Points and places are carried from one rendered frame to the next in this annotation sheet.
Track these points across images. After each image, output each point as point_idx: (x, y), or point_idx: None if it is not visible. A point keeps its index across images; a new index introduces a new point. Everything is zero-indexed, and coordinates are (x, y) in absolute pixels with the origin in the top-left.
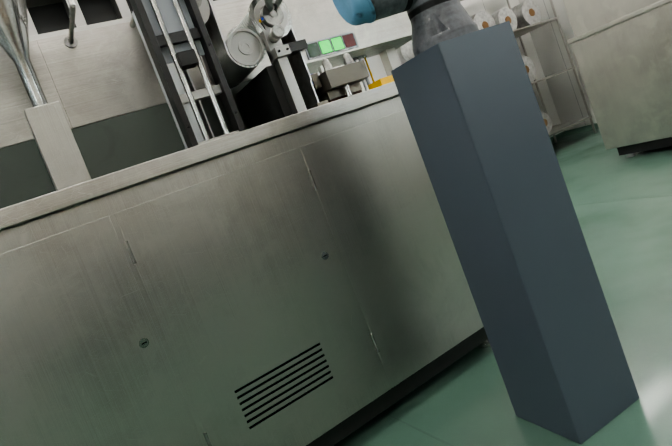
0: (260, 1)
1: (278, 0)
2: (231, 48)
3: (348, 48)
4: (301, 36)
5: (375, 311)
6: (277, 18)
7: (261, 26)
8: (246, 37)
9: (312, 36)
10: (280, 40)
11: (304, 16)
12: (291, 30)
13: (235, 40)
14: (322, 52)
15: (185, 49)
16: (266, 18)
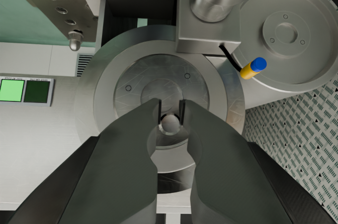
0: (180, 166)
1: (151, 118)
2: (329, 44)
3: None
4: (45, 119)
5: None
6: (151, 76)
7: (215, 76)
8: (270, 62)
9: (25, 113)
10: None
11: (20, 150)
12: (102, 42)
13: (309, 63)
14: (22, 83)
15: None
16: (198, 88)
